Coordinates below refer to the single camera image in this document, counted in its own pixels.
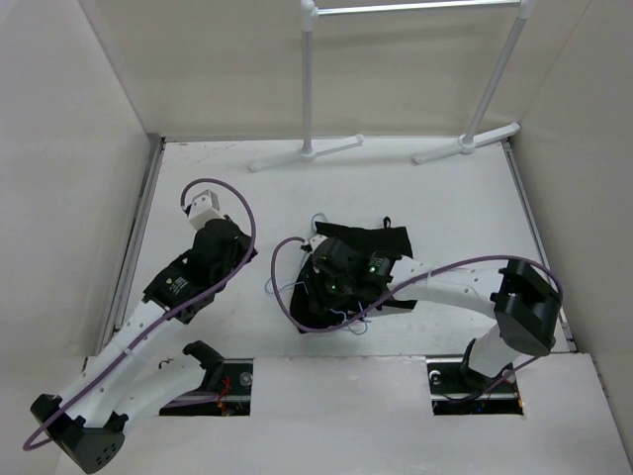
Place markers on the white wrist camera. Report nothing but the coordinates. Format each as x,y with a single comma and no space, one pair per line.
312,243
204,207

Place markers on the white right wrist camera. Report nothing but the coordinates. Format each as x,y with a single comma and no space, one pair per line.
312,243

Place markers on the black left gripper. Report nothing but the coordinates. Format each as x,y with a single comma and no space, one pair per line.
242,241

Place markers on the white garment rack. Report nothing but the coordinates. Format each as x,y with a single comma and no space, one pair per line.
428,69

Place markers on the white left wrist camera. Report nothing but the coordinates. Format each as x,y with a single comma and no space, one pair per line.
204,207

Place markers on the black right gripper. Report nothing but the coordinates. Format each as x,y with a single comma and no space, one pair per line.
317,274

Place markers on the light blue wire hanger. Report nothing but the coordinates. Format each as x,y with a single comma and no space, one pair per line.
305,305

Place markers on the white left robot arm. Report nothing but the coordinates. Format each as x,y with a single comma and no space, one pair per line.
89,418

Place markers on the black trousers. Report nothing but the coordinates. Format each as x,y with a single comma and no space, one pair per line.
384,244

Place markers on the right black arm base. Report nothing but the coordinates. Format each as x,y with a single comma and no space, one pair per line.
452,393

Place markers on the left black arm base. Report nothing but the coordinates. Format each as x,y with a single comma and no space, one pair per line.
225,389

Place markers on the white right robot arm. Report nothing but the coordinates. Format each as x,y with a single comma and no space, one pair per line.
521,296

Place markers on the left aluminium table rail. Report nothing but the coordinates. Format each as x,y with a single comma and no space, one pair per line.
116,309

